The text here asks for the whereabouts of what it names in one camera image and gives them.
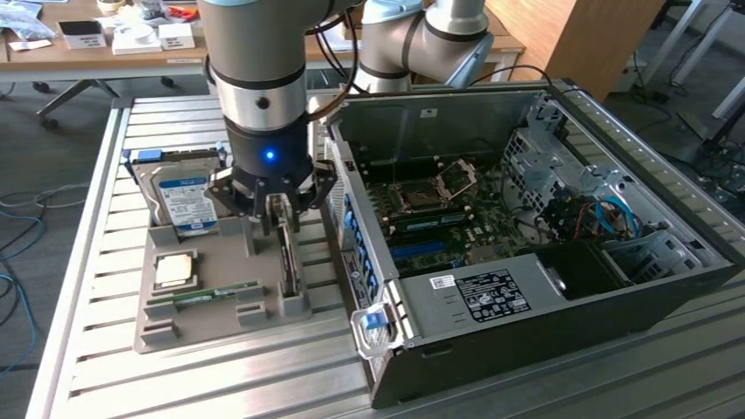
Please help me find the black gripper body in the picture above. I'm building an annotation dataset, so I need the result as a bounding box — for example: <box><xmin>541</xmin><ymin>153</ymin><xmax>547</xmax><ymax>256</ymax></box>
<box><xmin>224</xmin><ymin>113</ymin><xmax>320</xmax><ymax>196</ymax></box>

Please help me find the graphics card with metal bracket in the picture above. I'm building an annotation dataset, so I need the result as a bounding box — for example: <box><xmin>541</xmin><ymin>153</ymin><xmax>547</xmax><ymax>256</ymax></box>
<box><xmin>268</xmin><ymin>191</ymin><xmax>305</xmax><ymax>300</ymax></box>

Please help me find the hard disk in blue caddy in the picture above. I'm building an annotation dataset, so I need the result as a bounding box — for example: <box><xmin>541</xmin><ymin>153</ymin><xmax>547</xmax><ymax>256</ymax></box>
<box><xmin>121</xmin><ymin>141</ymin><xmax>234</xmax><ymax>239</ymax></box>

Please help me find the grey parts rack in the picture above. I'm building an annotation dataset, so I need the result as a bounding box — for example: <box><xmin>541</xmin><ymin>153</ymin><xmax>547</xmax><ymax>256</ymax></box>
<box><xmin>133</xmin><ymin>191</ymin><xmax>316</xmax><ymax>353</ymax></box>

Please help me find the CPU socket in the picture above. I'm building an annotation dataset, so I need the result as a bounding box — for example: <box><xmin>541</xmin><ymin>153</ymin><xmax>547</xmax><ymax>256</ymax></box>
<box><xmin>394</xmin><ymin>178</ymin><xmax>461</xmax><ymax>210</ymax></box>

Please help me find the silver CPU chip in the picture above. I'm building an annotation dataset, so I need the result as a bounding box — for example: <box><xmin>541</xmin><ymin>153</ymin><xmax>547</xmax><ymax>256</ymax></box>
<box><xmin>154</xmin><ymin>252</ymin><xmax>197</xmax><ymax>287</ymax></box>

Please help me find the blue expansion slot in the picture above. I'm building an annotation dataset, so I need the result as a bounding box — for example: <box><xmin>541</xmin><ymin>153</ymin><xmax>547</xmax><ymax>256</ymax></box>
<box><xmin>388</xmin><ymin>242</ymin><xmax>446</xmax><ymax>263</ymax></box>

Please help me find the green RAM stick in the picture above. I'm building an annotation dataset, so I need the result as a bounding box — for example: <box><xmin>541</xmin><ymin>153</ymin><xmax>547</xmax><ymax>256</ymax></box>
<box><xmin>145</xmin><ymin>279</ymin><xmax>262</xmax><ymax>306</ymax></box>

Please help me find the metal socket cover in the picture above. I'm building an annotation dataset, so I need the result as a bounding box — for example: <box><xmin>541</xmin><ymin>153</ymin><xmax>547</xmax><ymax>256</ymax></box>
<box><xmin>433</xmin><ymin>157</ymin><xmax>482</xmax><ymax>206</ymax></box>

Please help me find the stack of white papers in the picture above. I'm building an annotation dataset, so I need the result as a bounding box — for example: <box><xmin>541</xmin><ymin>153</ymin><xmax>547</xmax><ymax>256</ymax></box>
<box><xmin>313</xmin><ymin>24</ymin><xmax>365</xmax><ymax>53</ymax></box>

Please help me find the wooden desk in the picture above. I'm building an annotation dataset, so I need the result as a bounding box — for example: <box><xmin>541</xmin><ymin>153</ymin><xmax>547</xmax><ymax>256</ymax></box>
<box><xmin>0</xmin><ymin>0</ymin><xmax>529</xmax><ymax>130</ymax></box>

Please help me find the silver power supply unit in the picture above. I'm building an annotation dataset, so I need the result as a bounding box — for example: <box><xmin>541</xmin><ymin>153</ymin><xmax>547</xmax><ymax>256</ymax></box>
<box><xmin>398</xmin><ymin>252</ymin><xmax>569</xmax><ymax>341</ymax></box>

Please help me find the green motherboard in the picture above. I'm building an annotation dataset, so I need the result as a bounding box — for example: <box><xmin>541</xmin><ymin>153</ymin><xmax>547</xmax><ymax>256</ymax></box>
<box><xmin>364</xmin><ymin>152</ymin><xmax>559</xmax><ymax>280</ymax></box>

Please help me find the blue case latch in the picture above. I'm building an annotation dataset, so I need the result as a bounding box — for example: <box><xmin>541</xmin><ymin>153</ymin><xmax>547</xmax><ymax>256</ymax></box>
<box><xmin>360</xmin><ymin>310</ymin><xmax>389</xmax><ymax>332</ymax></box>

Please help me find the silver chipset heatsink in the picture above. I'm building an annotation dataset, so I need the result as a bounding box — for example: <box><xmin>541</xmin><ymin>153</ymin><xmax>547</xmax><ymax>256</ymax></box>
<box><xmin>467</xmin><ymin>246</ymin><xmax>507</xmax><ymax>265</ymax></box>

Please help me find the white box with round cup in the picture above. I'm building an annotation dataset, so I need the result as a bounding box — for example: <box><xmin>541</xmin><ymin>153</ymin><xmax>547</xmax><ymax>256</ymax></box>
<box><xmin>109</xmin><ymin>24</ymin><xmax>164</xmax><ymax>57</ymax></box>

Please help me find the red plastic object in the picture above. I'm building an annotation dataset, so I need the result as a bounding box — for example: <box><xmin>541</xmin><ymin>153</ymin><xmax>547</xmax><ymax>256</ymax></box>
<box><xmin>166</xmin><ymin>4</ymin><xmax>200</xmax><ymax>23</ymax></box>

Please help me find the silver perforated disk bay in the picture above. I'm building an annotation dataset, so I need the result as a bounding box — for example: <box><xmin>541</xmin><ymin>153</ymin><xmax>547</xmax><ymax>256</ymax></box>
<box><xmin>498</xmin><ymin>124</ymin><xmax>647</xmax><ymax>219</ymax></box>

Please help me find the white box with black insert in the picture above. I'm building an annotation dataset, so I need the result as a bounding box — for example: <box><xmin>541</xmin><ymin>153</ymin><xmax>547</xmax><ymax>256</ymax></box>
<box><xmin>56</xmin><ymin>19</ymin><xmax>109</xmax><ymax>51</ymax></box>

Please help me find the white card with red print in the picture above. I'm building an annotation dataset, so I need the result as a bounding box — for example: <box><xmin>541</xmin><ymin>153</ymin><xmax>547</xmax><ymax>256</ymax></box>
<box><xmin>6</xmin><ymin>38</ymin><xmax>53</xmax><ymax>52</ymax></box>

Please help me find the black plastic fan shroud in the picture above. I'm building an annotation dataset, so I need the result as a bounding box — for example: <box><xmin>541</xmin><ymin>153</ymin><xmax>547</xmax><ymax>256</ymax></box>
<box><xmin>533</xmin><ymin>241</ymin><xmax>637</xmax><ymax>302</ymax></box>

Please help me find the clear plastic bag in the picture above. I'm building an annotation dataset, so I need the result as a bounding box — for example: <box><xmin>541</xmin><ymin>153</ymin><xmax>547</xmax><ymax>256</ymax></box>
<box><xmin>0</xmin><ymin>2</ymin><xmax>58</xmax><ymax>41</ymax></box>

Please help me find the black open PC case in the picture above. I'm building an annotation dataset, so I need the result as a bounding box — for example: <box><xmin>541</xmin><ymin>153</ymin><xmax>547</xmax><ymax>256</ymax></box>
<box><xmin>308</xmin><ymin>77</ymin><xmax>745</xmax><ymax>410</ymax></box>

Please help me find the wooden cabinet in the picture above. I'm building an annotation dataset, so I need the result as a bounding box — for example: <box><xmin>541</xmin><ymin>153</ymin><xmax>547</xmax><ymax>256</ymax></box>
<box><xmin>485</xmin><ymin>0</ymin><xmax>667</xmax><ymax>102</ymax></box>

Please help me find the black floor stand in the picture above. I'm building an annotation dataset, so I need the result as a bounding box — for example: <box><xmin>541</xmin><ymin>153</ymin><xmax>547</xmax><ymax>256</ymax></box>
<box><xmin>674</xmin><ymin>108</ymin><xmax>745</xmax><ymax>206</ymax></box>

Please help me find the black camera cable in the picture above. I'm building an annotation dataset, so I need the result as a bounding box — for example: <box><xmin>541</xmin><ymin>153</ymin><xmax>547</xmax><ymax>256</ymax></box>
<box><xmin>305</xmin><ymin>0</ymin><xmax>365</xmax><ymax>121</ymax></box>

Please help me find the grey floor cable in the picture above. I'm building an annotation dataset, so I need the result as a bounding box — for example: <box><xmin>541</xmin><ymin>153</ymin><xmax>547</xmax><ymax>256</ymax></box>
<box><xmin>0</xmin><ymin>182</ymin><xmax>92</xmax><ymax>210</ymax></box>

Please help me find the red and black wire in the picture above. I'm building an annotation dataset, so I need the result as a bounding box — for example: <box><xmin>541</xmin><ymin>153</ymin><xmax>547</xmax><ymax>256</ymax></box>
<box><xmin>565</xmin><ymin>203</ymin><xmax>583</xmax><ymax>239</ymax></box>

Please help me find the blue wire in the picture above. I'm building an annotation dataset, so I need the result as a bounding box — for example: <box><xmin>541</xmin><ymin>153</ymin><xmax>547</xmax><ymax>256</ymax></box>
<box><xmin>591</xmin><ymin>196</ymin><xmax>642</xmax><ymax>240</ymax></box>

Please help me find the blue floor cable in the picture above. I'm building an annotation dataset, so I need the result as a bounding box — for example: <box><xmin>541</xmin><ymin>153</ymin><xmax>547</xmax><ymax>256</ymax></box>
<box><xmin>0</xmin><ymin>213</ymin><xmax>45</xmax><ymax>379</ymax></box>

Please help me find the silver hinged disk bracket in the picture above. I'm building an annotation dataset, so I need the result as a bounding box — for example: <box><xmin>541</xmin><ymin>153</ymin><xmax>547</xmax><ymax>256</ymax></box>
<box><xmin>598</xmin><ymin>229</ymin><xmax>709</xmax><ymax>285</ymax></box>

